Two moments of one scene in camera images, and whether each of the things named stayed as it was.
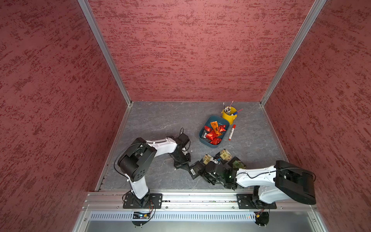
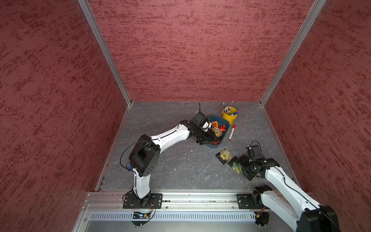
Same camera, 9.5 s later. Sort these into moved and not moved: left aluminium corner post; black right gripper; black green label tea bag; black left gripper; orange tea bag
Moved: black right gripper; black left gripper
Not moved: black green label tea bag; left aluminium corner post; orange tea bag
